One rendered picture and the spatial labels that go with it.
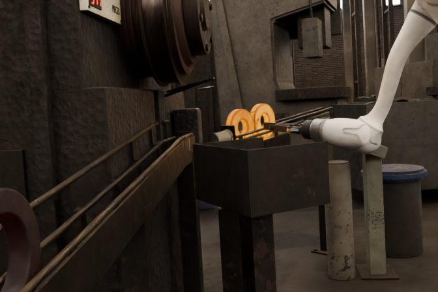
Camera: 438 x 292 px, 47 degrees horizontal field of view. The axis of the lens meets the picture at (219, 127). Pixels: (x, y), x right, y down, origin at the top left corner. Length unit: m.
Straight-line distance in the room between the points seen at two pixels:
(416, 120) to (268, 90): 1.26
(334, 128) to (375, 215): 0.65
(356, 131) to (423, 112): 2.02
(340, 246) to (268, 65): 2.31
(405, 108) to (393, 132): 0.19
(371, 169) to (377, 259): 0.41
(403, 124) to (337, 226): 1.58
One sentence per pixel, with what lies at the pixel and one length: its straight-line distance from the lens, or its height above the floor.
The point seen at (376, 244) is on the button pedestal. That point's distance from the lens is 2.42.
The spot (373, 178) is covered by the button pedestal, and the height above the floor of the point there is 0.44.
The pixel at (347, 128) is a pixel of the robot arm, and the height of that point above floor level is 0.70.
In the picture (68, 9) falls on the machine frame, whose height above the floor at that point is 1.06.
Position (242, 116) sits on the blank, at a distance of 2.14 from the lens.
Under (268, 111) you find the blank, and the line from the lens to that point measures 2.29.
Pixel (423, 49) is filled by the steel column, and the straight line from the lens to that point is 10.52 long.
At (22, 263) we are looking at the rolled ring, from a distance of 0.75.
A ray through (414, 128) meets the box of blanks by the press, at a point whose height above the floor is 0.55.
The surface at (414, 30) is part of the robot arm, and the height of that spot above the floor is 1.02.
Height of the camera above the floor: 0.82
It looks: 3 degrees down
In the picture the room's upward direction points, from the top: 3 degrees counter-clockwise
